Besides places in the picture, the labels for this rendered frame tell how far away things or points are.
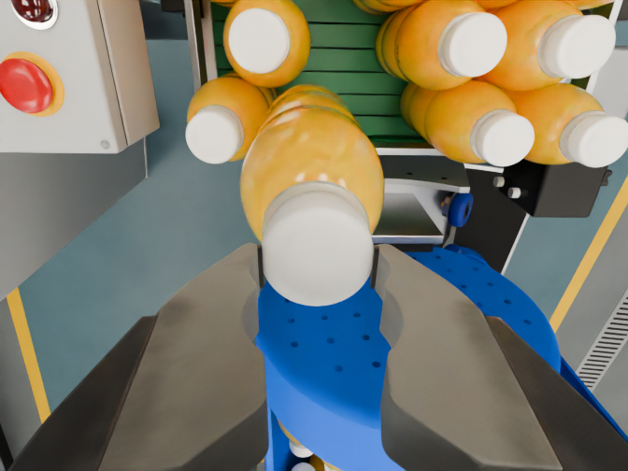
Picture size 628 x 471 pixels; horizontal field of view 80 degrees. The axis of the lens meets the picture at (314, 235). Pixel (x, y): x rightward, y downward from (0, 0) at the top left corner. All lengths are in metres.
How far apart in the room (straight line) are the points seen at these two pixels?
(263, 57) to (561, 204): 0.37
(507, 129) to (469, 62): 0.06
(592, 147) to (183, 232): 1.47
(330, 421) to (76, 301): 1.79
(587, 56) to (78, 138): 0.37
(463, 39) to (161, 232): 1.49
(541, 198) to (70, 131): 0.46
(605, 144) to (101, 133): 0.38
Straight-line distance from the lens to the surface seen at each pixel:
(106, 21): 0.35
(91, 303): 2.00
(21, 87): 0.35
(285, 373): 0.32
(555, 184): 0.50
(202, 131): 0.30
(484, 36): 0.31
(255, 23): 0.28
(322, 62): 0.50
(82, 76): 0.34
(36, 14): 0.33
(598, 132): 0.36
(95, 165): 1.22
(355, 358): 0.32
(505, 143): 0.33
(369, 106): 0.51
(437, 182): 0.50
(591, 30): 0.34
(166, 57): 1.47
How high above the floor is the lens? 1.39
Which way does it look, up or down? 63 degrees down
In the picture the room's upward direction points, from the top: 177 degrees clockwise
